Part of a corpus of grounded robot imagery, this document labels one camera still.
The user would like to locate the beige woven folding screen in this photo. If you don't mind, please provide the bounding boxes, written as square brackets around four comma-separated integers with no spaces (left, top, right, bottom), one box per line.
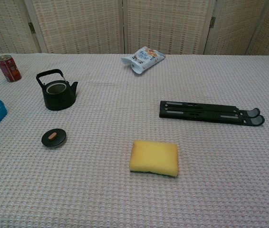
[0,0,269,59]

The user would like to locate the black folded laptop stand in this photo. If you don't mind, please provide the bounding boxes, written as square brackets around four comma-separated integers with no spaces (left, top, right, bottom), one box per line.
[159,100,266,127]

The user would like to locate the white blue snack bag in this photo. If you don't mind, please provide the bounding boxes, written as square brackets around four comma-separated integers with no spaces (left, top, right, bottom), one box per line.
[121,46,166,75]

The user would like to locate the black teapot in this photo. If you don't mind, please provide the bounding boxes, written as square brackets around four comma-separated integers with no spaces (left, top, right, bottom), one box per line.
[36,68,78,112]

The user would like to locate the pink woven tablecloth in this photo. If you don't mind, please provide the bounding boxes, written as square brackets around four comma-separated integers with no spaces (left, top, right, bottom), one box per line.
[0,53,269,228]

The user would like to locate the red drink can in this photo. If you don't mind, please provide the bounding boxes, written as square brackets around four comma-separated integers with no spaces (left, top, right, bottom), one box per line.
[0,55,22,83]

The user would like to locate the black teapot lid wooden knob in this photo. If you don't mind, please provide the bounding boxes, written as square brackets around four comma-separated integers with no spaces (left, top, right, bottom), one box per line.
[41,128,67,149]

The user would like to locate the yellow green sponge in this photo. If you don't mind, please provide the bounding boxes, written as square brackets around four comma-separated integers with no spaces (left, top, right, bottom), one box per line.
[129,140,180,178]

